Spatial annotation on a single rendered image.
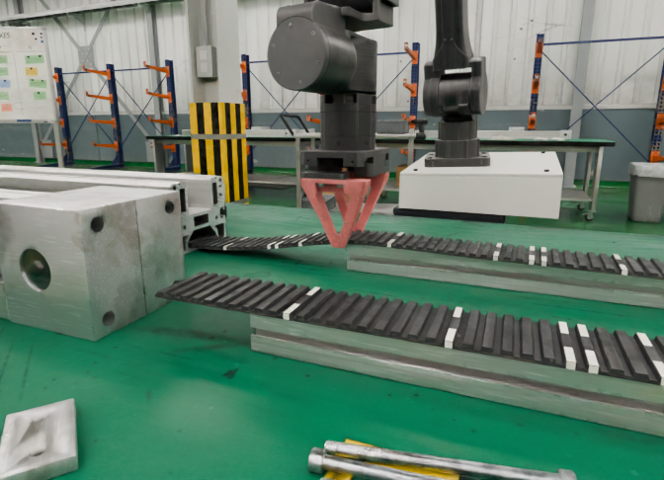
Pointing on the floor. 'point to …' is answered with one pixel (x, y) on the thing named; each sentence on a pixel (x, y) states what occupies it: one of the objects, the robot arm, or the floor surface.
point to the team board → (28, 80)
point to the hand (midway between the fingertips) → (347, 234)
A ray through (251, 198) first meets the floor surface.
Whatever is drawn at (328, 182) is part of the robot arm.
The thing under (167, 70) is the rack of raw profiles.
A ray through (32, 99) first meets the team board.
